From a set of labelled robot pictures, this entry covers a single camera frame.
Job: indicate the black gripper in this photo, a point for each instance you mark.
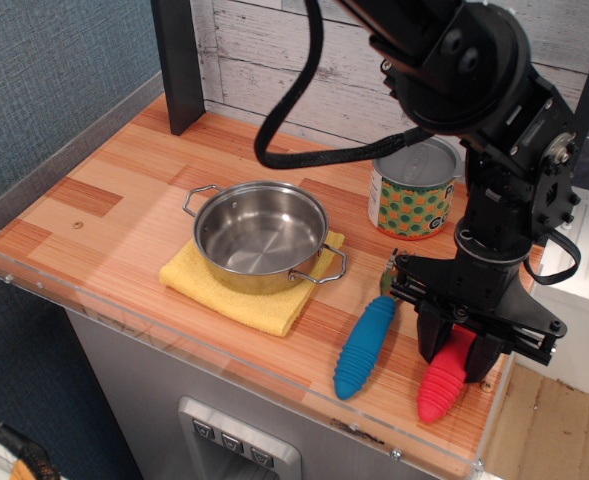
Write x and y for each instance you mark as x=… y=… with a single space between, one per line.
x=479 y=290

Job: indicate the red handled metal spoon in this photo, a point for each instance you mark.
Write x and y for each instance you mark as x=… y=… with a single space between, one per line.
x=445 y=376

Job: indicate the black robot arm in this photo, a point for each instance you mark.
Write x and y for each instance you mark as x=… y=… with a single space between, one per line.
x=464 y=69

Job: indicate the yellow cloth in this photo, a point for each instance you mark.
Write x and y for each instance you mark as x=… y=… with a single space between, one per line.
x=274 y=314

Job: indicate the stainless steel pot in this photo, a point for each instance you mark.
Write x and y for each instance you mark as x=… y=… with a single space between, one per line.
x=263 y=237

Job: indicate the white cabinet on right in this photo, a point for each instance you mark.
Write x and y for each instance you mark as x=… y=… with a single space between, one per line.
x=569 y=301

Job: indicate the green orange patterned can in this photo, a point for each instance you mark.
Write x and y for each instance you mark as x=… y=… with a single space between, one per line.
x=411 y=190

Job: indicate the silver dispenser button panel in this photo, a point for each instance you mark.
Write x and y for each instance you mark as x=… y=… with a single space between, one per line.
x=223 y=447

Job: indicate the grey toy fridge cabinet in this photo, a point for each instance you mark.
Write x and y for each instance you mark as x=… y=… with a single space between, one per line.
x=143 y=386

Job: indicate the orange object bottom left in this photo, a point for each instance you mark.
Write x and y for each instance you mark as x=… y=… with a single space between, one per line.
x=23 y=470

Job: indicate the blue handled metal fork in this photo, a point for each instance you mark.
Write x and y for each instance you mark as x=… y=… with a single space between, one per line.
x=360 y=353

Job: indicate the clear acrylic guard rail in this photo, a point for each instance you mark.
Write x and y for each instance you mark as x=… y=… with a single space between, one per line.
x=90 y=229

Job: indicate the dark left vertical post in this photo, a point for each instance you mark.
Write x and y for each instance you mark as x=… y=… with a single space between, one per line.
x=179 y=61

